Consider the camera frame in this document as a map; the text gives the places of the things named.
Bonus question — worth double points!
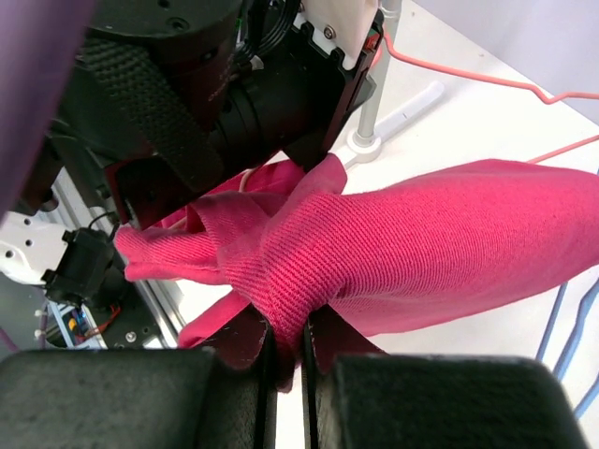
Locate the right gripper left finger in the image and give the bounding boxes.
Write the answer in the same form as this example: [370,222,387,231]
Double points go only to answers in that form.
[1,317,274,448]

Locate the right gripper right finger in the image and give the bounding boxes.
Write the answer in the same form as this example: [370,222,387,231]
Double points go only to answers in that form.
[302,308,588,448]

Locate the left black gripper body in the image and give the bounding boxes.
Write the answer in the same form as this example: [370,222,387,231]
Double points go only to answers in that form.
[50,1,383,229]

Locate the pink trousers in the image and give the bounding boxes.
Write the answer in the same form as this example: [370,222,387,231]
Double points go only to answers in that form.
[130,155,598,391]

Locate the blue hanger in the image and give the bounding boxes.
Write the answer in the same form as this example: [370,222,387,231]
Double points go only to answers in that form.
[535,282,568,362]
[551,280,599,422]

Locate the pink hanger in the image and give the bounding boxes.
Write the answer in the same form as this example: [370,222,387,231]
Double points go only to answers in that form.
[384,32,598,164]

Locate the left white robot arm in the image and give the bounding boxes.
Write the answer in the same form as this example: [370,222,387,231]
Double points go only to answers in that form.
[1,1,383,308]

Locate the white clothes rack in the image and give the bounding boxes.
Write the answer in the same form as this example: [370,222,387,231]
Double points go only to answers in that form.
[336,0,446,167]

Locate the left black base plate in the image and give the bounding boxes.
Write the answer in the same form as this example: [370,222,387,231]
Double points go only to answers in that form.
[89,282,161,349]

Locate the aluminium rail frame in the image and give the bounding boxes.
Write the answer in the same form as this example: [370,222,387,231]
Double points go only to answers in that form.
[0,167,188,352]

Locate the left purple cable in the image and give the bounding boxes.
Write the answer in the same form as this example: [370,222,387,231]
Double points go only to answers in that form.
[0,0,97,225]

